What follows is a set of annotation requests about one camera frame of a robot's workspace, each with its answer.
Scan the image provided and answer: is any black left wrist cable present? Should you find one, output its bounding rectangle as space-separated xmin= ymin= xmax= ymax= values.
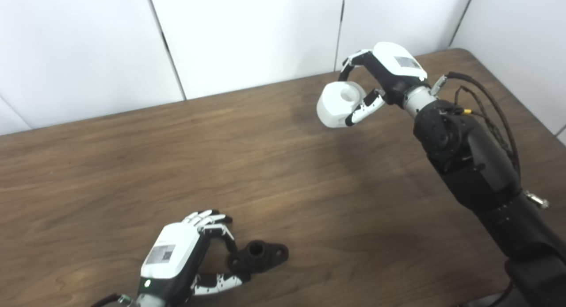
xmin=91 ymin=293 xmax=133 ymax=307

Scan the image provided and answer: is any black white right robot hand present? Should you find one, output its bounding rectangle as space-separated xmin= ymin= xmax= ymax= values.
xmin=338 ymin=42 xmax=428 ymax=126

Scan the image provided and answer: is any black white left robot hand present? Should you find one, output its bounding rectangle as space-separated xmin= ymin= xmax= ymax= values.
xmin=137 ymin=209 xmax=250 ymax=307

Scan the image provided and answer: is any thin cable with yellow connector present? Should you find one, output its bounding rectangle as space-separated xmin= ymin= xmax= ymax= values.
xmin=453 ymin=86 xmax=521 ymax=170

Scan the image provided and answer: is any black flanged holder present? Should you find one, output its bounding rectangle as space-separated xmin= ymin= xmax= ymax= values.
xmin=227 ymin=240 xmax=289 ymax=273

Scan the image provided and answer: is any round white piece with holes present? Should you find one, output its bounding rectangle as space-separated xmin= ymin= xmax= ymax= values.
xmin=317 ymin=81 xmax=367 ymax=128

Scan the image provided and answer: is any thick black right wrist cable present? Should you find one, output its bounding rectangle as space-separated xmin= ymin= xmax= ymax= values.
xmin=436 ymin=72 xmax=549 ymax=209

